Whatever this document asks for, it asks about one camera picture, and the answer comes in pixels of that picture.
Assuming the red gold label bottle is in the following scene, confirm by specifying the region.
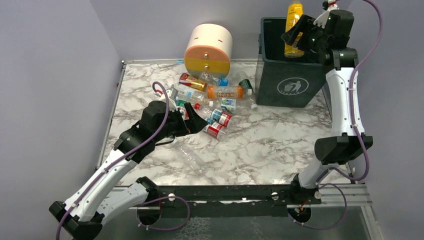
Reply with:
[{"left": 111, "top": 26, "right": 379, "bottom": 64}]
[{"left": 178, "top": 73, "right": 207, "bottom": 92}]

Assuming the yellow juice bottle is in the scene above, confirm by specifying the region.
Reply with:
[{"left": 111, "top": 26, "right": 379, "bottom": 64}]
[{"left": 284, "top": 0, "right": 305, "bottom": 58}]

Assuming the orange label clear bottle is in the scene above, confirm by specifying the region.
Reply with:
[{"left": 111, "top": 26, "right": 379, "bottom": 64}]
[{"left": 206, "top": 85, "right": 244, "bottom": 99}]

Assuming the dark green plastic bin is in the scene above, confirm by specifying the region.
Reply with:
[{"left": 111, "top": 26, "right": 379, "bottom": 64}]
[{"left": 255, "top": 17, "right": 332, "bottom": 108}]

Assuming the red label small bottle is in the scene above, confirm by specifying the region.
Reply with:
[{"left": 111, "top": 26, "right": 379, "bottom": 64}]
[{"left": 202, "top": 122, "right": 227, "bottom": 139}]

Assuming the clear bottle on table front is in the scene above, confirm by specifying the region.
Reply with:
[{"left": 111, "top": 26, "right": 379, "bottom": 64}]
[{"left": 172, "top": 141, "right": 205, "bottom": 171}]

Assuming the green label bottle by bin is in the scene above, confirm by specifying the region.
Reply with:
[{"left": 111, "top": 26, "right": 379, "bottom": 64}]
[{"left": 238, "top": 78, "right": 254, "bottom": 96}]

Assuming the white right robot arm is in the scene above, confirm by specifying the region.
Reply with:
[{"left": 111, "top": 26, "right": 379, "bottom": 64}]
[{"left": 281, "top": 7, "right": 373, "bottom": 202}]

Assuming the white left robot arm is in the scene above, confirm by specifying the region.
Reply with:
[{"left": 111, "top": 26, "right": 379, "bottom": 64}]
[{"left": 49, "top": 100, "right": 208, "bottom": 240}]

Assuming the white blue label bottle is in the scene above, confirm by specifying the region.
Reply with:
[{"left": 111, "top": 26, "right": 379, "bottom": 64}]
[{"left": 220, "top": 97, "right": 237, "bottom": 114}]

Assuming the cream orange round drawer box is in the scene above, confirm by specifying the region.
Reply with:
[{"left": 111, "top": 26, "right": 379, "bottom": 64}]
[{"left": 183, "top": 23, "right": 233, "bottom": 77}]

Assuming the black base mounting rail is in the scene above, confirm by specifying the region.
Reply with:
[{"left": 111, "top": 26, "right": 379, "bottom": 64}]
[{"left": 136, "top": 180, "right": 322, "bottom": 225}]

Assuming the blue red label bottle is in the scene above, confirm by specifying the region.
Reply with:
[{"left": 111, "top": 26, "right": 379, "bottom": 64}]
[{"left": 194, "top": 103, "right": 234, "bottom": 128}]

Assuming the blue label clear bottle left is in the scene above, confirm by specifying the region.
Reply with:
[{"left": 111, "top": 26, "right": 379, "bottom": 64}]
[{"left": 176, "top": 99, "right": 189, "bottom": 120}]

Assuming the white label long bottle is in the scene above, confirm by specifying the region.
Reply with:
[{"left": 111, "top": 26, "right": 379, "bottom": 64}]
[{"left": 170, "top": 83, "right": 206, "bottom": 102}]

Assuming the blue cap clear bottle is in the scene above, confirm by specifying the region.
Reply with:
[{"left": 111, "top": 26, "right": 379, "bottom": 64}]
[{"left": 199, "top": 72, "right": 229, "bottom": 87}]

